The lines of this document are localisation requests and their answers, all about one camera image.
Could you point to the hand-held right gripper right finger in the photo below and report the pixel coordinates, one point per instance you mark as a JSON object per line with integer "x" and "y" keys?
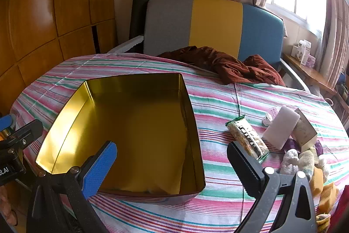
{"x": 242, "y": 167}

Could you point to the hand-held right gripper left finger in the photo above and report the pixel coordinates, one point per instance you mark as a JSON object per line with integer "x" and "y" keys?
{"x": 99, "y": 170}

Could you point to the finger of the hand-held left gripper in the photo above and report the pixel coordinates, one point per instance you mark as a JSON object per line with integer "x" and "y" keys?
{"x": 24, "y": 134}
{"x": 5, "y": 121}

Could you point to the snack packet with green ends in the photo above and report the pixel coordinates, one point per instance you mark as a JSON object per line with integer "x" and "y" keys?
{"x": 245, "y": 136}

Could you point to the white plastic-wrapped ball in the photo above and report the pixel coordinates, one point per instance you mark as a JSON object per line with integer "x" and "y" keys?
{"x": 290, "y": 160}

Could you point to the purple packet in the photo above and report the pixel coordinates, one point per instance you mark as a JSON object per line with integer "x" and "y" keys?
{"x": 290, "y": 145}
{"x": 319, "y": 147}

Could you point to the white foam block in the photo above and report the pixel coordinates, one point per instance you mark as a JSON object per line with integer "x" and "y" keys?
{"x": 279, "y": 126}

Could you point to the gold tin box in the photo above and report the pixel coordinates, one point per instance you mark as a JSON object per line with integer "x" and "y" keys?
{"x": 136, "y": 126}

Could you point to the beige towel roll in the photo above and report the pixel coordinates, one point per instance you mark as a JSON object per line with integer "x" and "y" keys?
{"x": 306, "y": 162}

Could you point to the beige carton box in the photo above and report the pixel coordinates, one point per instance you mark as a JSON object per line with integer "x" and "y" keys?
{"x": 304, "y": 132}

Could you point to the striped bed sheet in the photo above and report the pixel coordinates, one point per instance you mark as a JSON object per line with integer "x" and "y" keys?
{"x": 218, "y": 102}

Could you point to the brown jacket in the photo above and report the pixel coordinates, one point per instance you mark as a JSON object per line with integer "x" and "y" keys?
{"x": 231, "y": 63}

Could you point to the red cloth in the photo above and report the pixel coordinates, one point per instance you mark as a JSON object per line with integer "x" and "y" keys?
{"x": 344, "y": 211}

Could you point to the wooden side table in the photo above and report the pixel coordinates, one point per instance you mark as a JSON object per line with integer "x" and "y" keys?
{"x": 313, "y": 73}

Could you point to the pink white carton box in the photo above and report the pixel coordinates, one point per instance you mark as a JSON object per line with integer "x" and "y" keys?
{"x": 309, "y": 60}

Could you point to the wooden wardrobe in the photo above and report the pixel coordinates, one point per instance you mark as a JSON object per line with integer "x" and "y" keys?
{"x": 54, "y": 3}

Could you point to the black rolled mat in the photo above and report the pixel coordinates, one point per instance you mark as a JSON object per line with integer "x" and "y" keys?
{"x": 139, "y": 12}

